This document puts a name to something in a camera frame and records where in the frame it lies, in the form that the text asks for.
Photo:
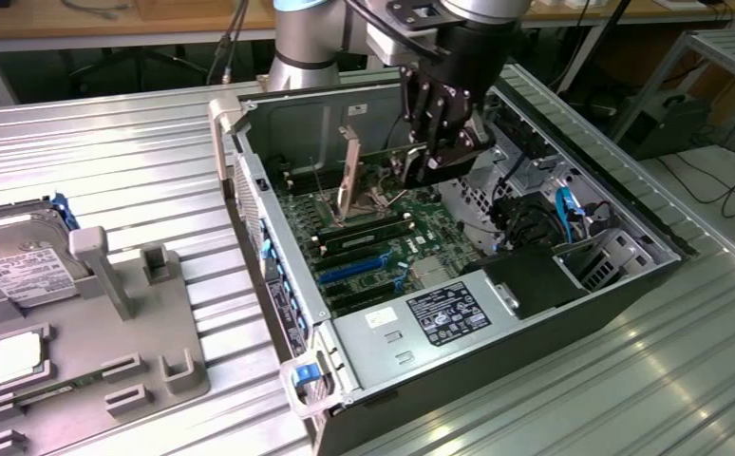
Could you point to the loose green RAM stick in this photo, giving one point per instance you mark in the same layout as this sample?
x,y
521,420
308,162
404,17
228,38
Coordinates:
x,y
58,389

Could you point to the installed green RAM stick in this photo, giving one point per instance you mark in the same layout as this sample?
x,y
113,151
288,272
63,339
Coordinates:
x,y
362,240

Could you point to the graphics card with metal bracket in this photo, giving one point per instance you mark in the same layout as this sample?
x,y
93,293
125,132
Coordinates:
x,y
350,180

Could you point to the silver hard disk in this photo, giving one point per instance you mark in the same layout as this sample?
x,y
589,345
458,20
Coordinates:
x,y
19,266

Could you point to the black expansion slot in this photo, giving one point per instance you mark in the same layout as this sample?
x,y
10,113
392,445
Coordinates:
x,y
365,297

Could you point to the silver power supply unit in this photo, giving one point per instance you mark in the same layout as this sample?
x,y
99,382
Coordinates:
x,y
368,351

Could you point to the blue case latch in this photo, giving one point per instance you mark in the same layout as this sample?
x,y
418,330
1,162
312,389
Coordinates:
x,y
305,374

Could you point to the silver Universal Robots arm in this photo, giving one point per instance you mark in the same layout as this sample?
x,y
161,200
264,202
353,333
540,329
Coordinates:
x,y
305,43

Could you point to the CPU with silver lid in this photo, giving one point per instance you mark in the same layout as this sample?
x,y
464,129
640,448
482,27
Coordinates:
x,y
17,356

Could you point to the wooden desk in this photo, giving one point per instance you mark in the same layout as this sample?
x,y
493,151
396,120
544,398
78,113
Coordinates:
x,y
185,14

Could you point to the grey printed parts rack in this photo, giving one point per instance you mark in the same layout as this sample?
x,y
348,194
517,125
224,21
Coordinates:
x,y
89,356

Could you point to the green motherboard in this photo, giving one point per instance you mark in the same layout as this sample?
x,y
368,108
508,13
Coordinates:
x,y
432,223

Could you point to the black box on floor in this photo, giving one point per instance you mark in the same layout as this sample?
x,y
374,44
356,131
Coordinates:
x,y
672,128

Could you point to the silver drive cage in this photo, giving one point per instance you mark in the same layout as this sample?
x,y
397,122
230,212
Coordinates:
x,y
482,190

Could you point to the silver chipset heatsink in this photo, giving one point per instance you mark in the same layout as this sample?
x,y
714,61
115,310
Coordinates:
x,y
430,273

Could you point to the black plastic shroud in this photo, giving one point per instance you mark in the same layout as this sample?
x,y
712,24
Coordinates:
x,y
526,280

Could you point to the CPU socket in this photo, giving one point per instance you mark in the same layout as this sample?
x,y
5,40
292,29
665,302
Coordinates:
x,y
366,210

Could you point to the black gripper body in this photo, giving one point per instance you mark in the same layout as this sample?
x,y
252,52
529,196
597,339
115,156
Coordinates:
x,y
478,52

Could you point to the open black PC case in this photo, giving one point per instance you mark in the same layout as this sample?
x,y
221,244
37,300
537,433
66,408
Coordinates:
x,y
469,404

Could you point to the silver disk bay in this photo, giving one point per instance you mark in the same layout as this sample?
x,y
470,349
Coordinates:
x,y
602,266

